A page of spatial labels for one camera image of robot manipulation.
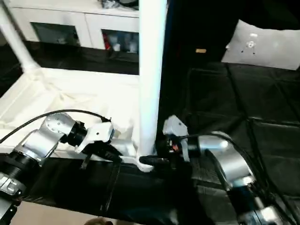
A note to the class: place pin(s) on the white plastic table top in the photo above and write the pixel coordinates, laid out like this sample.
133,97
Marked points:
70,93

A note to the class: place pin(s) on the white plastic table leg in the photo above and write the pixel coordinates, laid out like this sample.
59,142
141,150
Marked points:
151,70
16,39

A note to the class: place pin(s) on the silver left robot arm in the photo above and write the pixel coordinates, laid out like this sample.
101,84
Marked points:
42,138

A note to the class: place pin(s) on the dark brown shoe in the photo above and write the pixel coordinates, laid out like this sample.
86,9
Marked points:
98,222

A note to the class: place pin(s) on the black work mat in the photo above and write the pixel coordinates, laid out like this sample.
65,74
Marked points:
234,93

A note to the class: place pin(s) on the small white jar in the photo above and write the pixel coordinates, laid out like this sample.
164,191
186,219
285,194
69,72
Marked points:
116,47

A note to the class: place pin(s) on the red bottle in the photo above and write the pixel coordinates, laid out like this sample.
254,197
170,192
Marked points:
106,42

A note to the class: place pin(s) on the black sofa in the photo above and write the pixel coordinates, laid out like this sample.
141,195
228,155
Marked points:
199,28

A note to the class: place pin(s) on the white cabinet with glass doors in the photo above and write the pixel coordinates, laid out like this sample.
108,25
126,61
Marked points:
70,16

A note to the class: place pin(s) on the grey printed cushion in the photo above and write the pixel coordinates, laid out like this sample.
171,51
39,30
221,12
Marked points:
264,47

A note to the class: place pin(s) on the metal parts clutter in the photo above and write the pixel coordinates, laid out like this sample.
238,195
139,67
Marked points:
109,2

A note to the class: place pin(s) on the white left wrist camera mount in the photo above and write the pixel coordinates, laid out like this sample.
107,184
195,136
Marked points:
98,133

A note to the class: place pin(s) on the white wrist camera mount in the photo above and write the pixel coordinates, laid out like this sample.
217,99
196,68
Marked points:
98,133
174,126

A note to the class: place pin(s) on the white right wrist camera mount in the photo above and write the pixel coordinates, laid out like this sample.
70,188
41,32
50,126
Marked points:
174,126

